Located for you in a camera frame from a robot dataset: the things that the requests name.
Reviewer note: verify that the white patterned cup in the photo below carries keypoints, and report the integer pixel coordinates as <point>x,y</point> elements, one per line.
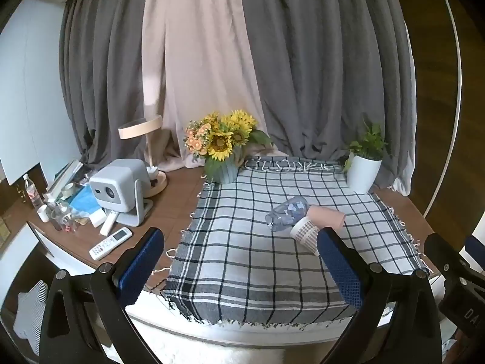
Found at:
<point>305,233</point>

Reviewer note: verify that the white desk lamp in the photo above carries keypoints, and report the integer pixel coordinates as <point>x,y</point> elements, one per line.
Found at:
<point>140,126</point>

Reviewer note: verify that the small white box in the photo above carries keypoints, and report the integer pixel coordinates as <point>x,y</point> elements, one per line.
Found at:
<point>97,220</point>

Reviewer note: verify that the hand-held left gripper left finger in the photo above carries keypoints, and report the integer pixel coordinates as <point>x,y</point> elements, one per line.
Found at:
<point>141,269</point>

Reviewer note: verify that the blue cloth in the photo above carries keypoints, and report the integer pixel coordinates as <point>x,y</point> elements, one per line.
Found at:
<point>85,201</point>

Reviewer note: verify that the white button remote control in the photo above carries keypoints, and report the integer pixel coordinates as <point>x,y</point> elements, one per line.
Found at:
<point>110,243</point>

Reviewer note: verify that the grey curtain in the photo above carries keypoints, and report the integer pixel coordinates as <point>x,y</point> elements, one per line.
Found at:
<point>322,57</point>
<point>102,64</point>

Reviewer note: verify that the small glass bottles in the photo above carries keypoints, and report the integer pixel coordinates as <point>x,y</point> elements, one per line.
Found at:
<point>62,216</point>

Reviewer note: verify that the clear water bottle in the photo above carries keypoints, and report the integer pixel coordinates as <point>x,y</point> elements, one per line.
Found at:
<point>32,193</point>

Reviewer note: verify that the sunflower bouquet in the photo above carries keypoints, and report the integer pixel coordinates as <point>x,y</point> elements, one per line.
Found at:
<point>221,136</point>

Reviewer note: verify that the pink cup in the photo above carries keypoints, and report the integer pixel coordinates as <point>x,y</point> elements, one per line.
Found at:
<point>327,216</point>

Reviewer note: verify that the stack of books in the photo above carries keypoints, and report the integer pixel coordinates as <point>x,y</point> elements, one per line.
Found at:
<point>66,178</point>

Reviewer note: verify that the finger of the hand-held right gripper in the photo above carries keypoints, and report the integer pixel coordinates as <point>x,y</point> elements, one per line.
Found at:
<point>477,248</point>
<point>451,269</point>

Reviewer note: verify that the grey vase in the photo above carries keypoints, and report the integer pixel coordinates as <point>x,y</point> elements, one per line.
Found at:
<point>227,172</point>

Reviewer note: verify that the grey projector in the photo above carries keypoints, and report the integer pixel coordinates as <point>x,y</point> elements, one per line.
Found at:
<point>113,182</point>

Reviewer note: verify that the white plant pot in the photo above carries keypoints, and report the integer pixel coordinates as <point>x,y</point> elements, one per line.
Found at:
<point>362,174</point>

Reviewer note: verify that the pink curtain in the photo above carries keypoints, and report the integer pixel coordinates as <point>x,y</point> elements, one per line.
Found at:
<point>197,53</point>

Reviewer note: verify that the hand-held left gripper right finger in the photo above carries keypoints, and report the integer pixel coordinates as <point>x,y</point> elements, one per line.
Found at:
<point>341,273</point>

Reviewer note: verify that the white curved pole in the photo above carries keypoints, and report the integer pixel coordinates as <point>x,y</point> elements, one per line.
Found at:
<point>457,64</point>

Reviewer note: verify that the slim white remote control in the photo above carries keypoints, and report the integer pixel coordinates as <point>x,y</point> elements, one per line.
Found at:
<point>108,223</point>

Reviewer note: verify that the green potted plant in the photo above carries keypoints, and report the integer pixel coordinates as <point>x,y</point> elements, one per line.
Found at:
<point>369,142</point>

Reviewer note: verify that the grey checked cloth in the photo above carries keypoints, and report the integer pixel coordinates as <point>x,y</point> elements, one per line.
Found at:
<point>246,258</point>

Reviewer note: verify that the striped star cushion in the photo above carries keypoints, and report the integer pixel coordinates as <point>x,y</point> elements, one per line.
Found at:
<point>30,314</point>

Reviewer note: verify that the small white jar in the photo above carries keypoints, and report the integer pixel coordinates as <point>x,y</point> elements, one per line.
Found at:
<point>43,213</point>

